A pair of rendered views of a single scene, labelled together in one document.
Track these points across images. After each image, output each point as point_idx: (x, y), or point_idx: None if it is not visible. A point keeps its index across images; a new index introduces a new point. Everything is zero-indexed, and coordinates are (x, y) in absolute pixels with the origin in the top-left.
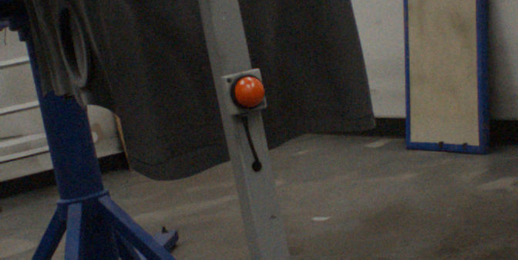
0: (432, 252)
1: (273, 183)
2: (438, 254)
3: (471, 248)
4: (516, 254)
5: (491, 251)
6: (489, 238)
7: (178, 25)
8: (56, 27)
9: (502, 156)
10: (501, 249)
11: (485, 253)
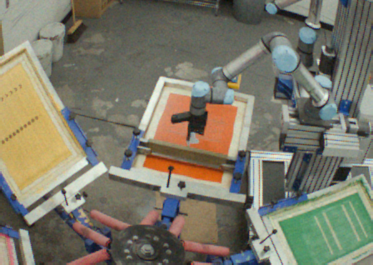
0: (52, 262)
1: None
2: (52, 259)
3: (46, 251)
4: (48, 234)
5: (47, 243)
6: (34, 250)
7: None
8: None
9: None
10: (45, 241)
11: (49, 244)
